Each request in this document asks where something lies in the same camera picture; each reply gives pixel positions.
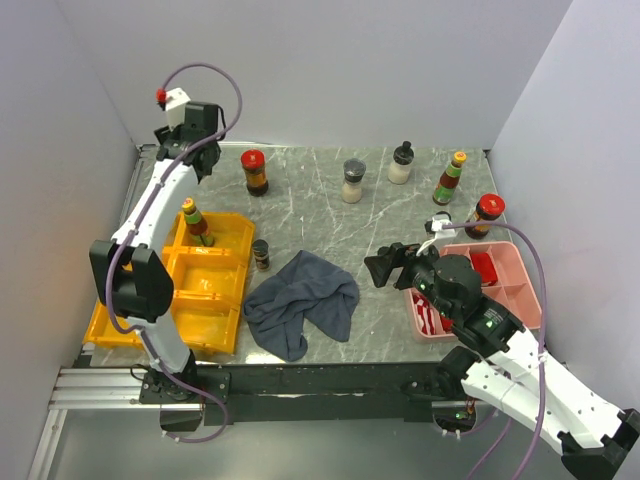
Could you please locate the small black lid spice jar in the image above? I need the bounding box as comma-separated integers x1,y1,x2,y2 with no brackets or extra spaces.
252,239,271,272

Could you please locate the red lid sauce jar right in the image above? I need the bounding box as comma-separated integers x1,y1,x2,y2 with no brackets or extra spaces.
465,193,506,240

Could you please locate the dark blue cloth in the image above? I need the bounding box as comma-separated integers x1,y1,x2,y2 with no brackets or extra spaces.
242,250,360,362

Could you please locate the yellow cap chili sauce bottle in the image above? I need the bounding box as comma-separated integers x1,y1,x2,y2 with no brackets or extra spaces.
432,151,467,205

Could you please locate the pink compartment tray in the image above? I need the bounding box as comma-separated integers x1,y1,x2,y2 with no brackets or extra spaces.
404,241,541,344

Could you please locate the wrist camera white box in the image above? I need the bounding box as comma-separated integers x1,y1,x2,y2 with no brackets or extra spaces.
156,88,190,131
417,211,456,255

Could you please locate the yellow cap green label bottle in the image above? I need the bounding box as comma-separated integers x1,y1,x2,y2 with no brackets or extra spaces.
182,197,215,247

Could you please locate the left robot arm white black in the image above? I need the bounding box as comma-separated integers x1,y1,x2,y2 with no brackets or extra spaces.
89,91,230,402

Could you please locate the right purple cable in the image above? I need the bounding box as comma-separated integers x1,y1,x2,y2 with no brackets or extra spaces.
442,222,546,480

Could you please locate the salt grinder black top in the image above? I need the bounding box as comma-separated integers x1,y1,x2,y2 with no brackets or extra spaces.
341,158,366,204

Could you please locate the white powder bottle black cap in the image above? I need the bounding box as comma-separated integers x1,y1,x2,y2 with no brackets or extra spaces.
388,141,414,185

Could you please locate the red lid sauce jar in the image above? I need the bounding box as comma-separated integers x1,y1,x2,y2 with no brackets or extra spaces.
465,193,506,240
240,149,269,197

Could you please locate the red lid sauce jar left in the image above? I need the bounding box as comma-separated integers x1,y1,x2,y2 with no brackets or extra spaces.
240,149,269,197

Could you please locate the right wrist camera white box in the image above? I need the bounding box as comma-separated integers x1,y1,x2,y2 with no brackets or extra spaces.
417,211,456,255

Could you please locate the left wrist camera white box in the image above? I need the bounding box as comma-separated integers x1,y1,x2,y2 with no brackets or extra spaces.
156,88,190,131

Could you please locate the red white striped packet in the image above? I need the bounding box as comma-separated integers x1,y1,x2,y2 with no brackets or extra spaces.
411,294,444,336

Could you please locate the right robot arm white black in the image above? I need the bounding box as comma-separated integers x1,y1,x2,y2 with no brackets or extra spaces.
364,243,639,479

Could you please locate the purple cable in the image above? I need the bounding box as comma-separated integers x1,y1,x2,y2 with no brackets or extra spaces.
107,62,244,445
442,222,546,480

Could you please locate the yellow compartment organizer tray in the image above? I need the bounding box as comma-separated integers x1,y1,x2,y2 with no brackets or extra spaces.
112,212,255,353

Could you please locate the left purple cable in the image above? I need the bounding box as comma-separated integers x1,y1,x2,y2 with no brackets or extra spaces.
107,62,244,445

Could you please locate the aluminium frame rail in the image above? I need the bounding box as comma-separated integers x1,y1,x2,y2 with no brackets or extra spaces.
27,367,199,479

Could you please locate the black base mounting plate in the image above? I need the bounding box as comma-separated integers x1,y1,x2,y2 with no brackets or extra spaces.
139,362,467,431

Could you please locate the red packet in tray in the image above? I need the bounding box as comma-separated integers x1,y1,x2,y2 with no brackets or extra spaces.
470,252,498,287

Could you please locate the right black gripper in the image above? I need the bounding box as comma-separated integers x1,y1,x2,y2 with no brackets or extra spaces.
363,237,457,319

